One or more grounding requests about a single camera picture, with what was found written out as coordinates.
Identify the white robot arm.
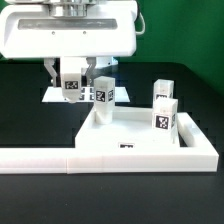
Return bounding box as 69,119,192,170
0,0,139,77

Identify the white marker sheet with tags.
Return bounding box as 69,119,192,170
42,87,130,103

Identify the white L-shaped obstacle fence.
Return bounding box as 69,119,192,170
0,113,219,174

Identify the white camera cable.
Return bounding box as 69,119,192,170
134,11,147,37

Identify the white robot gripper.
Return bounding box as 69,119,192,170
0,0,138,87

